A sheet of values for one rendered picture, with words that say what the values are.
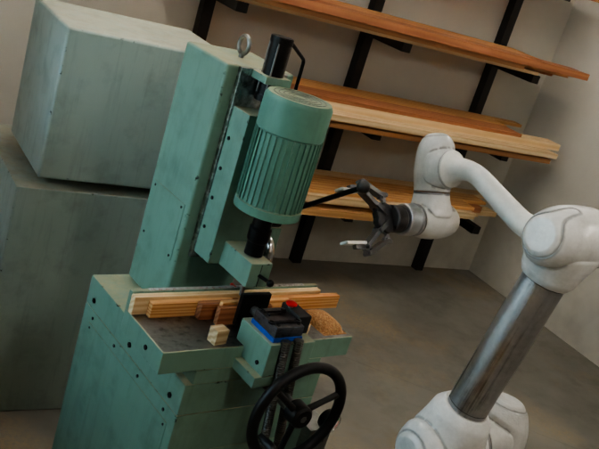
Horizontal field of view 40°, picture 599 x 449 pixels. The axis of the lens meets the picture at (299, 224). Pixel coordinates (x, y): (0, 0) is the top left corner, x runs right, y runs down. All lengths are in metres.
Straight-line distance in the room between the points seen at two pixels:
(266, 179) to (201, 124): 0.28
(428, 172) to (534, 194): 3.55
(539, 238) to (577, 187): 3.80
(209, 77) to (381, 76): 2.93
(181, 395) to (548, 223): 0.96
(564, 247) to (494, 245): 4.25
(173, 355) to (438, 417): 0.63
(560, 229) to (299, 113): 0.66
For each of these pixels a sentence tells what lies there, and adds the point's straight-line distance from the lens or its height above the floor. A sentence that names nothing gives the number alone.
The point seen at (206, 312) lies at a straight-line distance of 2.16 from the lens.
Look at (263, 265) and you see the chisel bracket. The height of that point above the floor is 1.06.
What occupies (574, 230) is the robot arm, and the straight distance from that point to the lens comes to 1.79.
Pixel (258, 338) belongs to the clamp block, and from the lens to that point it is 2.05.
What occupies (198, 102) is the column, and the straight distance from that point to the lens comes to 2.24.
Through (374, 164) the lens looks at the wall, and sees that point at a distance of 5.25.
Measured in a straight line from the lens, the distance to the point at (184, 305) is 2.14.
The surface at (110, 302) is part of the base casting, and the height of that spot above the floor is 0.78.
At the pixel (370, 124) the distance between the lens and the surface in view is 4.40.
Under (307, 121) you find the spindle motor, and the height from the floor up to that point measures 1.47.
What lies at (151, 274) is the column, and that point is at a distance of 2.42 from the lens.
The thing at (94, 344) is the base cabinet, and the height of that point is 0.63.
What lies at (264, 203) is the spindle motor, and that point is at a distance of 2.05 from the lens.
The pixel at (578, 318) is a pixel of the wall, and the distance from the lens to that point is 5.53.
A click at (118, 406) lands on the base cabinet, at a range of 2.38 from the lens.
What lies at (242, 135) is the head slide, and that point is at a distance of 2.13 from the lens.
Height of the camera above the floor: 1.87
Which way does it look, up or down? 19 degrees down
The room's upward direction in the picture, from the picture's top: 18 degrees clockwise
